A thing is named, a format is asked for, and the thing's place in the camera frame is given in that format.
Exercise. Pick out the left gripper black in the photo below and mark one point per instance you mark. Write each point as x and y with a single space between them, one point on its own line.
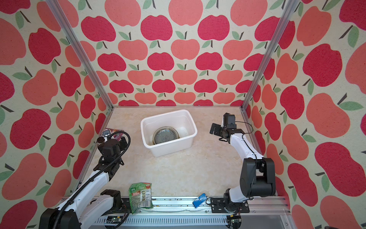
122 143

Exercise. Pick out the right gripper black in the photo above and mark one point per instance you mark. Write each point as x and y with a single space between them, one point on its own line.
217 131

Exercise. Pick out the clear textured glass plate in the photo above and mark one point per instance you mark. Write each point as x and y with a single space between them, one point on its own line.
165 134

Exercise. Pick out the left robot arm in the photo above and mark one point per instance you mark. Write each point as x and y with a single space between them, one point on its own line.
82 209

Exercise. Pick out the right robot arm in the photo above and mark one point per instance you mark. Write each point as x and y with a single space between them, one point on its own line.
257 178

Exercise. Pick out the white plastic bin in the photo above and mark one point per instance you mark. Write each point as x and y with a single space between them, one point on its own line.
181 120

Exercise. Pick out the purple snack packet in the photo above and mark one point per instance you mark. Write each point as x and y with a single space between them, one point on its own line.
115 134

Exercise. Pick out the green snack packet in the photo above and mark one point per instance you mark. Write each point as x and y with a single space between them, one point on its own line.
140 196

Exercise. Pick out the blue small box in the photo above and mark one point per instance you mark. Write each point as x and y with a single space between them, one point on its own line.
200 200

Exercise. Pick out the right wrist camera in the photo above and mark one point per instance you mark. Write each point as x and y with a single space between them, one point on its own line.
229 121

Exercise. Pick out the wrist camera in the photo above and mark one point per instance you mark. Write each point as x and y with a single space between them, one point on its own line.
229 121
106 133

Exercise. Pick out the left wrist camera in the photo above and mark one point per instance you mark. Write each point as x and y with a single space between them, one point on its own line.
106 133

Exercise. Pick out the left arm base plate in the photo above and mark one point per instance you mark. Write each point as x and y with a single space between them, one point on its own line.
121 205

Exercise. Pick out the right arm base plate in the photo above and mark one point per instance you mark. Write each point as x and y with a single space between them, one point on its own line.
222 205

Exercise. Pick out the right aluminium frame post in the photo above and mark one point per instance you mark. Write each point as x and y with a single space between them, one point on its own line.
273 44

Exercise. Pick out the aluminium frame post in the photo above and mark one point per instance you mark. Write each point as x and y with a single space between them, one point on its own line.
273 44
62 20

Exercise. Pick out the front aluminium rail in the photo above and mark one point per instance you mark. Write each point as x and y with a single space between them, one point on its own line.
179 212

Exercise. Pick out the left aluminium frame post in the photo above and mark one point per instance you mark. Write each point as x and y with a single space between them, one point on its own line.
62 20

